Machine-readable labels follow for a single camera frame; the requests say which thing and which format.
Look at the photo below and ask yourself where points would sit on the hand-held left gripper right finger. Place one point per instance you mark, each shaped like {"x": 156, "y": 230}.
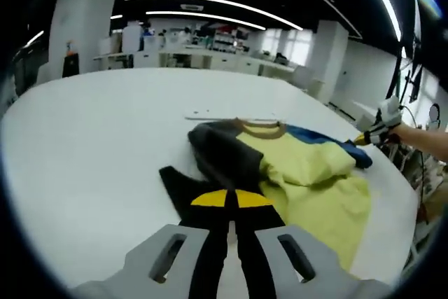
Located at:
{"x": 280, "y": 267}

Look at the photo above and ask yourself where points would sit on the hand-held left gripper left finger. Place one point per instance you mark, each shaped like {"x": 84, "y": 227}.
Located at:
{"x": 157, "y": 264}

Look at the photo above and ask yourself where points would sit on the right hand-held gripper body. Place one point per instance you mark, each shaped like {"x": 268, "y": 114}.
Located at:
{"x": 386, "y": 110}

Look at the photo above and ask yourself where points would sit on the yellow blue grey garment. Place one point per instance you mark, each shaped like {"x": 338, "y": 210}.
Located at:
{"x": 315, "y": 173}

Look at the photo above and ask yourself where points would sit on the white square pillar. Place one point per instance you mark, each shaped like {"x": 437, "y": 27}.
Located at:
{"x": 329, "y": 61}
{"x": 84, "y": 22}

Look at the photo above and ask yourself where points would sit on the bright ceiling light strip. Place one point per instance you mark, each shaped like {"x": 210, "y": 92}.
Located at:
{"x": 388, "y": 5}

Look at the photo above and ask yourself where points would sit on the long white counter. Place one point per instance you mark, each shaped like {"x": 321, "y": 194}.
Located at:
{"x": 210, "y": 59}

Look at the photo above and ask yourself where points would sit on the ceiling air vent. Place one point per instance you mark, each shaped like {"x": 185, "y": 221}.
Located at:
{"x": 192, "y": 7}

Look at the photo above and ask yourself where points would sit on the black cabinet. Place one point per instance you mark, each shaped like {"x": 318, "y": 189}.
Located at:
{"x": 70, "y": 66}

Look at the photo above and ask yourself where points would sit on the tall white cabinet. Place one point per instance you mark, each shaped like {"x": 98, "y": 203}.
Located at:
{"x": 131, "y": 38}

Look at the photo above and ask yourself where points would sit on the short ceiling light strip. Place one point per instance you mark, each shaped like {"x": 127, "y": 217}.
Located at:
{"x": 154, "y": 13}

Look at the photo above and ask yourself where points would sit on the red blue wall display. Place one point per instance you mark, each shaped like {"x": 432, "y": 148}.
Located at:
{"x": 224, "y": 33}

